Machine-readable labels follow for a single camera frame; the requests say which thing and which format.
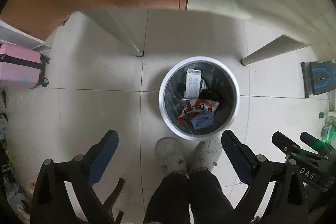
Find white round trash bin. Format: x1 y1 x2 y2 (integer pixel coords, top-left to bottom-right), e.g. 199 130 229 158
158 56 240 141

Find blue black scale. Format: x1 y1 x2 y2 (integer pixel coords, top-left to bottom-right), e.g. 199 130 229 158
300 60 336 98

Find right grey fuzzy slipper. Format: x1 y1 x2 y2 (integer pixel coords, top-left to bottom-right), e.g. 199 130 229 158
189 138 223 173

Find grey fuzzy slipper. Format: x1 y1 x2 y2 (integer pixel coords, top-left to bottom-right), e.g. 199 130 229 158
154 137 187 176
189 138 223 173

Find blue packet in bin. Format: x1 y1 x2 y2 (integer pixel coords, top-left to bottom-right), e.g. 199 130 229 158
190 111 215 130

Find white table leg right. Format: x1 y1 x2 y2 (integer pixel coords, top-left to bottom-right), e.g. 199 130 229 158
240 35 308 66

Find white table leg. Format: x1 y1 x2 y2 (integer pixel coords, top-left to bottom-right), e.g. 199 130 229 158
240 35 308 66
80 9 144 57

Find red snack wrapper in bin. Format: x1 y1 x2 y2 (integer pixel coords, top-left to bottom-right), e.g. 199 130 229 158
178 98 221 121

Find white carton in bin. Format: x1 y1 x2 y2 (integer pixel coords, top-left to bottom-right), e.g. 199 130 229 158
185 69 201 98

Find left grey fuzzy slipper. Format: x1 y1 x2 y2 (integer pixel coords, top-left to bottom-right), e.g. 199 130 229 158
154 137 187 176

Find black trousers legs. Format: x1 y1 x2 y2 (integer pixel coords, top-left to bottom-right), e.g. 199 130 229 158
143 170 234 223

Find pink suitcase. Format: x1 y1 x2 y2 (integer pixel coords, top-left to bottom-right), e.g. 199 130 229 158
1 43 50 90

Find white table leg left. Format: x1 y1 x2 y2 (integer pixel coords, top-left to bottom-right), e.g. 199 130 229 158
80 9 144 57

